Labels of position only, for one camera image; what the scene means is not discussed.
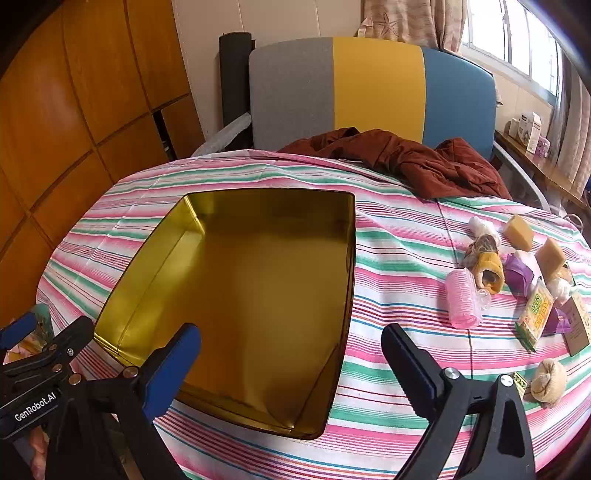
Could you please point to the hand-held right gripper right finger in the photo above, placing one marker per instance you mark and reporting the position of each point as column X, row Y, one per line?
column 422, row 383

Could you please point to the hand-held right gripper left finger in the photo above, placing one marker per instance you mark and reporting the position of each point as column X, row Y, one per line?
column 171, row 369

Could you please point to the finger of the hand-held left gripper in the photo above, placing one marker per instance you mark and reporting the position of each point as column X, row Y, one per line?
column 69, row 339
column 16, row 332

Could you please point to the pink plastic roll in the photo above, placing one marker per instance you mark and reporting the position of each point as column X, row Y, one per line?
column 461, row 300

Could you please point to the gold metal tin box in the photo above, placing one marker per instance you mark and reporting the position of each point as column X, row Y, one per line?
column 258, row 286

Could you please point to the green yellow box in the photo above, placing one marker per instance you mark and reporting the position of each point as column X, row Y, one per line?
column 534, row 316

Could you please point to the yellow patterned sock bundle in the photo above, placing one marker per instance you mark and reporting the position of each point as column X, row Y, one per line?
column 487, row 267

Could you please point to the purple packet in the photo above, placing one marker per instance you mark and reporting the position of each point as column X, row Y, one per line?
column 559, row 323
column 517, row 274

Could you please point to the white gauze ball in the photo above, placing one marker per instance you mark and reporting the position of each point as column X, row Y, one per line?
column 480, row 226
column 559, row 290

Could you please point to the beige printed box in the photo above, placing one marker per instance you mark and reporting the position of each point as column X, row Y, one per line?
column 579, row 325

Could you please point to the yellow sponge block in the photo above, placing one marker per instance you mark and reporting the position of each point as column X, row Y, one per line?
column 518, row 232
column 550, row 258

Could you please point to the small green printed packet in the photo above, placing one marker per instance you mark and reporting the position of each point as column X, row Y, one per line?
column 519, row 385

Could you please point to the striped bed sheet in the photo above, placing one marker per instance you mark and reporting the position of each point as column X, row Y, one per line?
column 401, row 258

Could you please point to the red-brown jacket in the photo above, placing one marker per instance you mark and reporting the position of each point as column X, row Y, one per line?
column 415, row 157

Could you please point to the wooden wardrobe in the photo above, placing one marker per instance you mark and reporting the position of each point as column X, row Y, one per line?
column 83, row 106

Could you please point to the wooden shelf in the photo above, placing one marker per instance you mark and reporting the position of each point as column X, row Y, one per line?
column 549, row 173

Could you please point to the white box on shelf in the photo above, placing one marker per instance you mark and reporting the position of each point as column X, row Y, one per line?
column 530, row 131

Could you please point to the beige patterned curtain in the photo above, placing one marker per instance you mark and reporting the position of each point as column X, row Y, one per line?
column 415, row 23

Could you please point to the window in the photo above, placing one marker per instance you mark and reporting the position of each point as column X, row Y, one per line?
column 512, row 32

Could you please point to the grey metal bed rail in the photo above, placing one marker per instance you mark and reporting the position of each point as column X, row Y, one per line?
column 521, row 173

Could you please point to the white wrapped bed rail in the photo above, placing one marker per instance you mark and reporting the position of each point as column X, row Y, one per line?
column 226, row 134

